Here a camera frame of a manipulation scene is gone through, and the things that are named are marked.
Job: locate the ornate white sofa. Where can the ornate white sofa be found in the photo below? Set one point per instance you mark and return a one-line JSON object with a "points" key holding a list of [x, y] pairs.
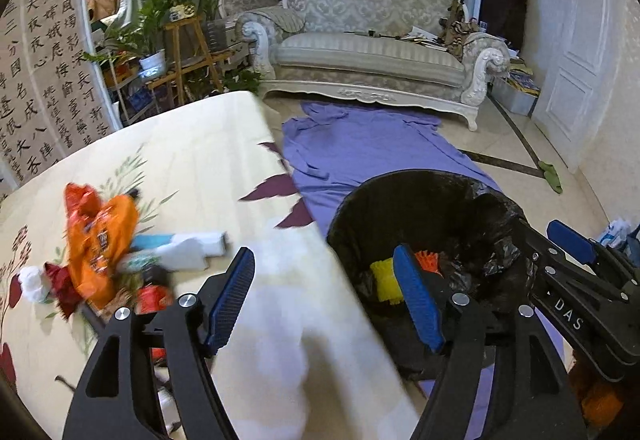
{"points": [[401, 53]]}

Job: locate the white tissue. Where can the white tissue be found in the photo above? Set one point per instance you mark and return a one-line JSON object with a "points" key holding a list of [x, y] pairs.
{"points": [[35, 284]]}

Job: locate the purple cloth on floor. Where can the purple cloth on floor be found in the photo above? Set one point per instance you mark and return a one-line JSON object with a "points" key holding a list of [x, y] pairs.
{"points": [[335, 148]]}

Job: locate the white panel door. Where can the white panel door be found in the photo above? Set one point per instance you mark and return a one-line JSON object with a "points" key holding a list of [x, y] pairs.
{"points": [[581, 75]]}

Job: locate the yellow foam net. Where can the yellow foam net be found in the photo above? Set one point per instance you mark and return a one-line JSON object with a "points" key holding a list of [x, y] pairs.
{"points": [[386, 285]]}

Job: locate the wooden plant stand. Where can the wooden plant stand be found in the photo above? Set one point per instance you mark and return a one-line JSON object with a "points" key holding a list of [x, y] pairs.
{"points": [[174, 79]]}

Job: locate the white toothpaste tube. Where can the white toothpaste tube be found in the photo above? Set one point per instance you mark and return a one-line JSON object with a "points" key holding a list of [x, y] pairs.
{"points": [[174, 252]]}

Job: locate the storage box with items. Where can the storage box with items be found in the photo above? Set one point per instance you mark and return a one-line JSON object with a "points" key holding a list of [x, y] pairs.
{"points": [[516, 89]]}

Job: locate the black lined trash bin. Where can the black lined trash bin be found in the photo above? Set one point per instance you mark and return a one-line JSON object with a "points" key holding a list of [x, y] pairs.
{"points": [[465, 222]]}

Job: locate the long black tube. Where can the long black tube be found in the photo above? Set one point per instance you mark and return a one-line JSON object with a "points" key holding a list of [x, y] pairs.
{"points": [[95, 321]]}

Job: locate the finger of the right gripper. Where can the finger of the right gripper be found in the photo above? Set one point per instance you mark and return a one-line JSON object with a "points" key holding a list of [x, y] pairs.
{"points": [[616, 262], [550, 260]]}

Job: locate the metal shelf rack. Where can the metal shelf rack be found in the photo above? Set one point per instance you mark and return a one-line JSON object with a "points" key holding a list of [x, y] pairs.
{"points": [[132, 100]]}

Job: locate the potted plant white pot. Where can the potted plant white pot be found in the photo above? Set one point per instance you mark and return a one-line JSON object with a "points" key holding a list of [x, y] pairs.
{"points": [[138, 38]]}

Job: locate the orange snack bag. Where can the orange snack bag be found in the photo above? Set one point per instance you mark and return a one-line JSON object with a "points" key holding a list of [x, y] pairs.
{"points": [[97, 247]]}

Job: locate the green rag on floor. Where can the green rag on floor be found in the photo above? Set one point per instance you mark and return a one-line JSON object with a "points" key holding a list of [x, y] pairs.
{"points": [[551, 176]]}

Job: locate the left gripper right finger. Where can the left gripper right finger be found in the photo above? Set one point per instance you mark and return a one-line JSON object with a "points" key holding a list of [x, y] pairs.
{"points": [[529, 395]]}

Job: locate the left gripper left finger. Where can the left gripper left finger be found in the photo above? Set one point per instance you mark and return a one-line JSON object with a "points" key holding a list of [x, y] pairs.
{"points": [[116, 397]]}

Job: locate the red plastic bag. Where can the red plastic bag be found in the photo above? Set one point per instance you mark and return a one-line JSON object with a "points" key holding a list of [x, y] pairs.
{"points": [[82, 203]]}

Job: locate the calligraphy folding screen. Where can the calligraphy folding screen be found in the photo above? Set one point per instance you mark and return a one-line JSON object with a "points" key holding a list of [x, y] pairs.
{"points": [[53, 101]]}

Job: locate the orange foam net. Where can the orange foam net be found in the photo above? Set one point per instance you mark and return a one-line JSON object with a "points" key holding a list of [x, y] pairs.
{"points": [[428, 262]]}

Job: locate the dark red wrapper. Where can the dark red wrapper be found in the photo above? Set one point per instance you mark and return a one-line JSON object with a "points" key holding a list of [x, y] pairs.
{"points": [[67, 298]]}

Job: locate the red spray bottle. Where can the red spray bottle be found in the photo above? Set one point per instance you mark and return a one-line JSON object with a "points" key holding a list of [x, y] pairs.
{"points": [[155, 292]]}

